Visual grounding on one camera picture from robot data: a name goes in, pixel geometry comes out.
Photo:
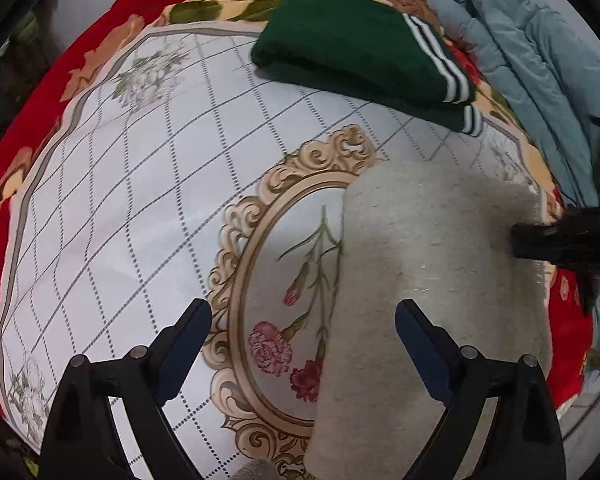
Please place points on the white checked floral sheet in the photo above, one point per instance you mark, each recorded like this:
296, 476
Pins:
130, 200

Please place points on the green folded striped sweater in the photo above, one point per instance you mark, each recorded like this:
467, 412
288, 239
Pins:
340, 50

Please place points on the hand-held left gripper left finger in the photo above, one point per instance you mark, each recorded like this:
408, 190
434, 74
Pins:
185, 350

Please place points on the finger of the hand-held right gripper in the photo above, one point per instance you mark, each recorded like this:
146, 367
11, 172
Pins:
535, 242

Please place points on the white knitted cardigan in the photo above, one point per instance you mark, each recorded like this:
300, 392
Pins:
405, 240

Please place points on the brown garment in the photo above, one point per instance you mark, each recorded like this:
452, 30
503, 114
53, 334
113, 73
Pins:
415, 2

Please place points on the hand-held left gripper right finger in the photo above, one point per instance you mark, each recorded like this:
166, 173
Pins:
425, 355

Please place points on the red floral blanket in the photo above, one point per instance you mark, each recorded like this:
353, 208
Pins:
40, 90

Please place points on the blue quilt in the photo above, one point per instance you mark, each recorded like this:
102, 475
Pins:
530, 60

